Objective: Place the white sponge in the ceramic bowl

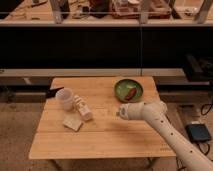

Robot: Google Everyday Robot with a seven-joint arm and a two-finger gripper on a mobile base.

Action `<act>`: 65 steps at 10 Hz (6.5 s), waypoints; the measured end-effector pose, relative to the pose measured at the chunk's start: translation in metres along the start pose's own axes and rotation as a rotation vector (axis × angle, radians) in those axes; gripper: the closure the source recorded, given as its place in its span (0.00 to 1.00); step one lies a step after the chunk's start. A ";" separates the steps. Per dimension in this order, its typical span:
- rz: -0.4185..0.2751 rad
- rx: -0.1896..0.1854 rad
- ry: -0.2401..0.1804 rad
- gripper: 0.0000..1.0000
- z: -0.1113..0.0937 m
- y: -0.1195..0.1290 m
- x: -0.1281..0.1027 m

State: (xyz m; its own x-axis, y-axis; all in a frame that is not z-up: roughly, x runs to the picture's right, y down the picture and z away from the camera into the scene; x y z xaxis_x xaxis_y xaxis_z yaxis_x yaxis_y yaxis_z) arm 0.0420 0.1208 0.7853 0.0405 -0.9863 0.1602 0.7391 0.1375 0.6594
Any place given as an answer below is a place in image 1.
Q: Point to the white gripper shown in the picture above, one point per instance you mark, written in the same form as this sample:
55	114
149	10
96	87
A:
130	111

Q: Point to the white sponge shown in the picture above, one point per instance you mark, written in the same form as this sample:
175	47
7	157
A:
72	123

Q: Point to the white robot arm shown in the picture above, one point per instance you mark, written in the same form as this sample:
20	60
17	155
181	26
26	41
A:
154	113

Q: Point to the red sausage in bowl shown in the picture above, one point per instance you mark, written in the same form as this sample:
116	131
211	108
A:
132	92

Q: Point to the green ceramic bowl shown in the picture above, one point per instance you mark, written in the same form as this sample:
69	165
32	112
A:
122	87

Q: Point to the wooden table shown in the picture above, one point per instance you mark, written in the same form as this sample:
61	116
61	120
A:
106	136

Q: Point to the black power box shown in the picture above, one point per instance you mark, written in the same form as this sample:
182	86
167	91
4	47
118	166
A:
198	133

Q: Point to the clear plastic cup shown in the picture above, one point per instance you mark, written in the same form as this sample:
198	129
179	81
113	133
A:
65	98

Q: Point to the black equipment at right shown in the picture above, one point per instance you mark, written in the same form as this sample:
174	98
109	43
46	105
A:
198	69

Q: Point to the long wooden shelf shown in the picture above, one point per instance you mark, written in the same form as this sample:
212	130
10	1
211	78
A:
107	13

